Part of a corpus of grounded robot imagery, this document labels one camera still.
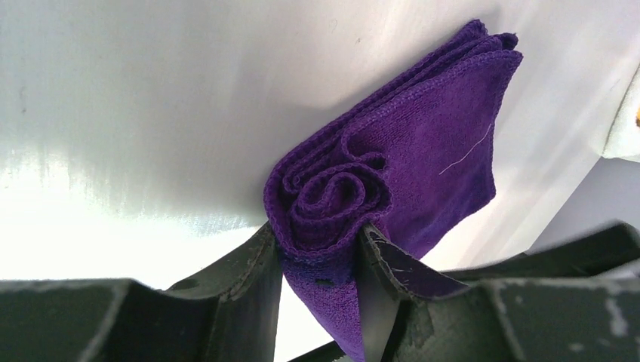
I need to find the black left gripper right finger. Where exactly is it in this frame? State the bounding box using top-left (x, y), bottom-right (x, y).
top-left (356, 225), bottom-right (639, 361)

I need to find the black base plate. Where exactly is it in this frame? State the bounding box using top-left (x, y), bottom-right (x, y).
top-left (290, 342), bottom-right (346, 362)

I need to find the purple towel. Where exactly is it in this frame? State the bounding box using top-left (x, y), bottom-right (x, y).
top-left (264, 20), bottom-right (523, 361)

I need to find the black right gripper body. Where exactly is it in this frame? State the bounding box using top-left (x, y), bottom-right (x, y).
top-left (445, 222), bottom-right (639, 280)

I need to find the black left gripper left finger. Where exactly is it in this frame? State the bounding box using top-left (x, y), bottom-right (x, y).
top-left (1, 225), bottom-right (282, 361)

